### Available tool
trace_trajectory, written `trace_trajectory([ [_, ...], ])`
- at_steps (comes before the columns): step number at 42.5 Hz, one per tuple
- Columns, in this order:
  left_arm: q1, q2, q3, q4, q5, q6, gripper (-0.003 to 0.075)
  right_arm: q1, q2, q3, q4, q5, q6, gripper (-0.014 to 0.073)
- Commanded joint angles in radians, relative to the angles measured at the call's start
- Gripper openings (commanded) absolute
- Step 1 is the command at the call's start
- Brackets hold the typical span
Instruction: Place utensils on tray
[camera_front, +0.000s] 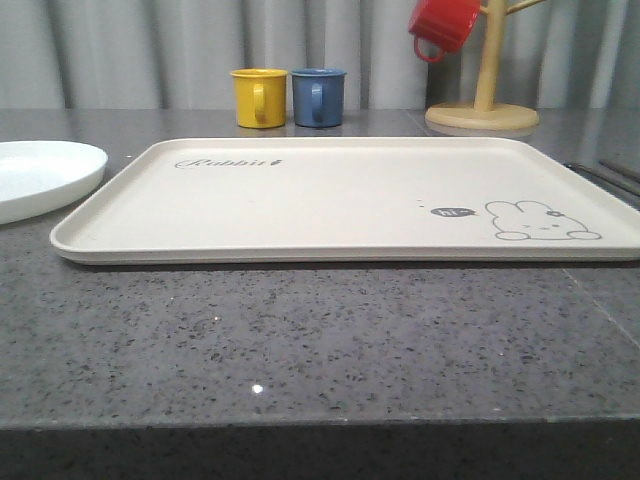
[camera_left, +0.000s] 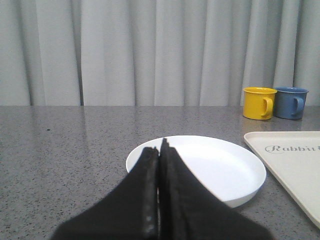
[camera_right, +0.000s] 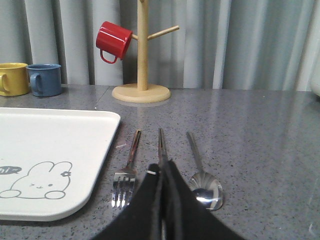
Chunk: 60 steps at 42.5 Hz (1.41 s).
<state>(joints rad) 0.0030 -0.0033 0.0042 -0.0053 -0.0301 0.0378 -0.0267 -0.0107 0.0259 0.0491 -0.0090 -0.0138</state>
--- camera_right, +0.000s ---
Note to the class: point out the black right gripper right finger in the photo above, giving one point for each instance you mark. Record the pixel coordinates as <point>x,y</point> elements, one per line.
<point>186,218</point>

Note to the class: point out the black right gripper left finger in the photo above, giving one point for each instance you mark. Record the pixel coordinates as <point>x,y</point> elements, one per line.
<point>141,219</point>

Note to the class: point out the silver metal chopstick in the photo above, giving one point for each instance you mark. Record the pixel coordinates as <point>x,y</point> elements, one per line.
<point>162,154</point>

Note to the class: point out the silver metal spoon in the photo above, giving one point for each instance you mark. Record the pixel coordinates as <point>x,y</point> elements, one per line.
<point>206,188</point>

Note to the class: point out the silver metal fork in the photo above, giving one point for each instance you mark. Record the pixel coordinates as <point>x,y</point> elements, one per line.
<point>125,178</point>

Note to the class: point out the cream rabbit serving tray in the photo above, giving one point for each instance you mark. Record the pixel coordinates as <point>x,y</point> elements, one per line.
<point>50,160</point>

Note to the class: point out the wooden mug tree stand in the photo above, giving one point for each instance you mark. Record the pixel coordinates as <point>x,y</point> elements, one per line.
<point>142,91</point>

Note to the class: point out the blue enamel mug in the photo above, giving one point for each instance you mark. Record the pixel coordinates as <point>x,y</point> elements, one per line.
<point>45,79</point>

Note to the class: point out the grey curtain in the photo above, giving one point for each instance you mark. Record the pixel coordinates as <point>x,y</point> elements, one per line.
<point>220,44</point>

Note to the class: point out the red enamel mug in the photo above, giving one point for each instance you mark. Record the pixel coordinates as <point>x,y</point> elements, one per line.
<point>113,39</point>

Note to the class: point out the white object at right edge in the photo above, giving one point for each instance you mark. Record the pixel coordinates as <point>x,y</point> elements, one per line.
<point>315,76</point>

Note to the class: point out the yellow enamel mug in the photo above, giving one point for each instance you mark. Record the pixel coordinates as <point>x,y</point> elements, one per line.
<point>14,79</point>

